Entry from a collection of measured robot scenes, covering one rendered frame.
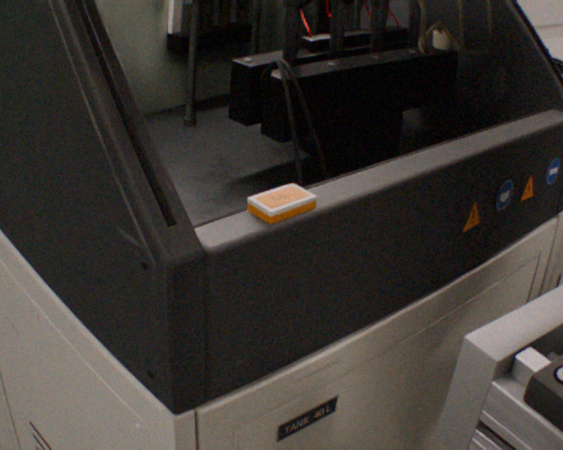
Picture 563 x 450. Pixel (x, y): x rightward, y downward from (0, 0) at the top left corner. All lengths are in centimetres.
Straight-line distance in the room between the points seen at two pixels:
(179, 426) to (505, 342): 34
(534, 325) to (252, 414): 35
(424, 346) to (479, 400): 47
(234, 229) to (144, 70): 58
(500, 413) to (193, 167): 66
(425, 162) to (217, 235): 26
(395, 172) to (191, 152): 38
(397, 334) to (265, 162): 31
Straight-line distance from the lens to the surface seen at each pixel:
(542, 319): 51
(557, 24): 148
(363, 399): 90
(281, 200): 67
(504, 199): 95
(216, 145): 110
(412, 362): 94
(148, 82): 120
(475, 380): 48
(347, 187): 73
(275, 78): 92
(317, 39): 103
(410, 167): 79
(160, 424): 73
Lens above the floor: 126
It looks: 29 degrees down
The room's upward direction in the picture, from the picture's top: 4 degrees clockwise
